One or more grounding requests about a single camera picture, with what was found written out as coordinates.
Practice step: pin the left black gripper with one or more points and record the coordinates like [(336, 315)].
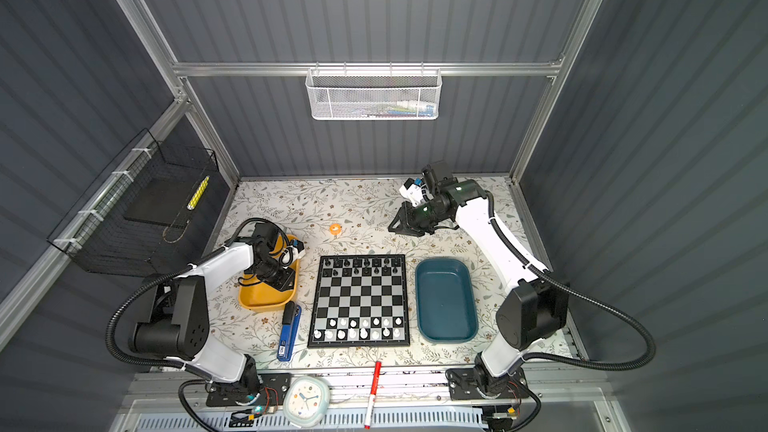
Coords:
[(282, 285)]

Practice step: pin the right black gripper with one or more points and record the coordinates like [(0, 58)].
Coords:
[(407, 224)]

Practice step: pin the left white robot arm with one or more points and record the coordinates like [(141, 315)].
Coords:
[(165, 321)]

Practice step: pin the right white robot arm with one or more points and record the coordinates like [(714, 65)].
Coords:
[(536, 302)]

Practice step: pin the yellow plastic tray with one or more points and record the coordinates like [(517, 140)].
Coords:
[(256, 296)]

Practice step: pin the blue stapler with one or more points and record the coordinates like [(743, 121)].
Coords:
[(289, 331)]

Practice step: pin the black white chessboard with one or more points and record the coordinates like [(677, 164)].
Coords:
[(360, 301)]

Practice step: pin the teal plastic tray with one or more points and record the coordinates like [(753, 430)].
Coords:
[(446, 311)]

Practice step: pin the small white clock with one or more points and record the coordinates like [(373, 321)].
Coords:
[(306, 402)]

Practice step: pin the red white marker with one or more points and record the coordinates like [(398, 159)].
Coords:
[(368, 418)]

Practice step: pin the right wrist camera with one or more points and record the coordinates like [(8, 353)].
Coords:
[(434, 176)]

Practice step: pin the black wire basket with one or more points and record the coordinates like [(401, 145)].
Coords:
[(151, 216)]

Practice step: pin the white wire basket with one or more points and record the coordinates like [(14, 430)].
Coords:
[(368, 97)]

